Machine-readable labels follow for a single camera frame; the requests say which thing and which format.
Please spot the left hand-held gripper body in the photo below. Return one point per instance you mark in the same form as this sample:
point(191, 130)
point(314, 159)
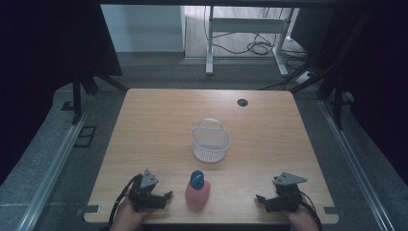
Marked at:
point(144, 192)

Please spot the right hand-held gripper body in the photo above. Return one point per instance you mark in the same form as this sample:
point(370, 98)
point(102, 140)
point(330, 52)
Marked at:
point(288, 195)

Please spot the pink bottle with blue cap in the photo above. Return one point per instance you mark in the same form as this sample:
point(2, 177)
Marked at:
point(197, 192)

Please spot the white plastic basket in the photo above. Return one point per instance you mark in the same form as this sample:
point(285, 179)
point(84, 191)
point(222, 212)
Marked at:
point(210, 142)

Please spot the person's right hand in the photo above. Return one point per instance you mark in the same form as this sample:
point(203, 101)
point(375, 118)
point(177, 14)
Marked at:
point(300, 219)

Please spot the person's left hand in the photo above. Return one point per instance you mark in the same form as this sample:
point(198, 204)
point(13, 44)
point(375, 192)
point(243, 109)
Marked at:
point(126, 216)

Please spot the black table grommet hole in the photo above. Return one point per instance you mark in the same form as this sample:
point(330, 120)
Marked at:
point(242, 102)

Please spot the black metal stand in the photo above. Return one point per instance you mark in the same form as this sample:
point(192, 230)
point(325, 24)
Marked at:
point(77, 96)
point(337, 102)

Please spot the white power strip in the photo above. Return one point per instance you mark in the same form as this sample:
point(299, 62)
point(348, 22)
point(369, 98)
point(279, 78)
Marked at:
point(304, 77)

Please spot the black curtain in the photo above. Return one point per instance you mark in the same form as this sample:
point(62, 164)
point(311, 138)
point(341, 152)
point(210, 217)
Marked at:
point(48, 64)
point(378, 80)

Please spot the aluminium rail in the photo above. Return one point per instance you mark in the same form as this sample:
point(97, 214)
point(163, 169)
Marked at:
point(54, 166)
point(356, 166)

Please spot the black floor bracket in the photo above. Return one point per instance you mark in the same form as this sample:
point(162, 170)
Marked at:
point(67, 106)
point(85, 136)

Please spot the white metal desk frame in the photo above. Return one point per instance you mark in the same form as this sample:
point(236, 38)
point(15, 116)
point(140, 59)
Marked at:
point(247, 25)

